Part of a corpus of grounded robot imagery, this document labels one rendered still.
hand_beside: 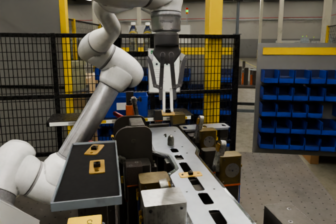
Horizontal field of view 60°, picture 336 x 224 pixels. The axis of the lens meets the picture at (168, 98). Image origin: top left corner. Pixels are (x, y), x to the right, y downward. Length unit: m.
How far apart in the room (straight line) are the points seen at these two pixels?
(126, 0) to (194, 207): 0.61
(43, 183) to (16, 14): 2.31
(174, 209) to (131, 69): 0.78
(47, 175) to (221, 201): 0.75
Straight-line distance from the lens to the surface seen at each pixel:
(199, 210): 0.90
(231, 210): 0.92
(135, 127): 1.02
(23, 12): 3.35
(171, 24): 0.86
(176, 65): 2.04
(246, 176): 1.86
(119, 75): 1.33
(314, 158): 4.18
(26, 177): 1.35
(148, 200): 0.72
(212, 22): 2.15
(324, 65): 3.26
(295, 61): 3.17
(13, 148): 1.36
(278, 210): 0.89
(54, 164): 1.36
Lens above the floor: 1.47
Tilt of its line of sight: 10 degrees down
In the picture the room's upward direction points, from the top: straight up
